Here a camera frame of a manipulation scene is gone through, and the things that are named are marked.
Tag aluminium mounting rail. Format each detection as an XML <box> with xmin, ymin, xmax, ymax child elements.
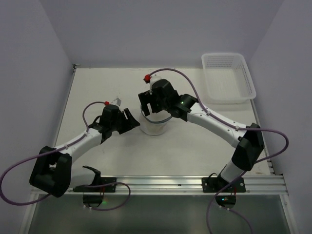
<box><xmin>102</xmin><ymin>175</ymin><xmax>288</xmax><ymax>195</ymax></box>

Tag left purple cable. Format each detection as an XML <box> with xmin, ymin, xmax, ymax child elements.
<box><xmin>0</xmin><ymin>100</ymin><xmax>131</xmax><ymax>211</ymax></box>

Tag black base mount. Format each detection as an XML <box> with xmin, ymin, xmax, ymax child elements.
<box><xmin>70</xmin><ymin>166</ymin><xmax>117</xmax><ymax>209</ymax></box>
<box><xmin>201</xmin><ymin>173</ymin><xmax>246</xmax><ymax>209</ymax></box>

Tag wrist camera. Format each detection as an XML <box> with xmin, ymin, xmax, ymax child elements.
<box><xmin>110</xmin><ymin>97</ymin><xmax>121</xmax><ymax>107</ymax></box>
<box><xmin>143</xmin><ymin>74</ymin><xmax>162</xmax><ymax>94</ymax></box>

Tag white mesh laundry bag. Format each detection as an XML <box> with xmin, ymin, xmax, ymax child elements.
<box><xmin>139</xmin><ymin>107</ymin><xmax>172</xmax><ymax>136</ymax></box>

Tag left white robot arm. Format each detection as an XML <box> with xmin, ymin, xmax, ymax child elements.
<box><xmin>29</xmin><ymin>104</ymin><xmax>140</xmax><ymax>197</ymax></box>

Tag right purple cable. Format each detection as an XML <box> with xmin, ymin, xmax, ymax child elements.
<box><xmin>143</xmin><ymin>68</ymin><xmax>290</xmax><ymax>234</ymax></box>

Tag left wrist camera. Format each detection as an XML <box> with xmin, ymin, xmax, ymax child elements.
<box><xmin>110</xmin><ymin>97</ymin><xmax>121</xmax><ymax>107</ymax></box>

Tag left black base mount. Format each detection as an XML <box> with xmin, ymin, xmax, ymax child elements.
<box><xmin>70</xmin><ymin>166</ymin><xmax>117</xmax><ymax>209</ymax></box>

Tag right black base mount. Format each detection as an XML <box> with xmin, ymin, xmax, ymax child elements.
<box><xmin>201</xmin><ymin>173</ymin><xmax>246</xmax><ymax>209</ymax></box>

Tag purple cable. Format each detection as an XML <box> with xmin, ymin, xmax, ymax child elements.
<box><xmin>143</xmin><ymin>68</ymin><xmax>290</xmax><ymax>234</ymax></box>
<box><xmin>0</xmin><ymin>100</ymin><xmax>131</xmax><ymax>211</ymax></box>

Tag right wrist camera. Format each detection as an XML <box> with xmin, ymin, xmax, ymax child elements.
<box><xmin>143</xmin><ymin>74</ymin><xmax>162</xmax><ymax>94</ymax></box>

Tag white plastic basket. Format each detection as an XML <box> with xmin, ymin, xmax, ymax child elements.
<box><xmin>201</xmin><ymin>53</ymin><xmax>256</xmax><ymax>104</ymax></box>

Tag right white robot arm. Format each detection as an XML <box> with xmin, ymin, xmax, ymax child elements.
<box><xmin>138</xmin><ymin>79</ymin><xmax>264</xmax><ymax>184</ymax></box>

